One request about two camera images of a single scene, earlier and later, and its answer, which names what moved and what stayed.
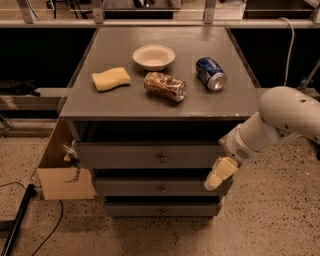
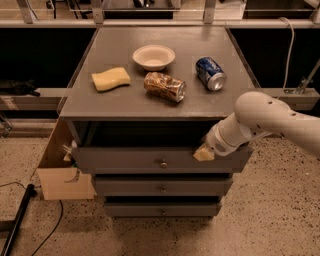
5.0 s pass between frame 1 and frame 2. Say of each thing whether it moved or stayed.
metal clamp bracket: stayed
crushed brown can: stayed
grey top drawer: moved
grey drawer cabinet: stayed
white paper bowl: stayed
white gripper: moved
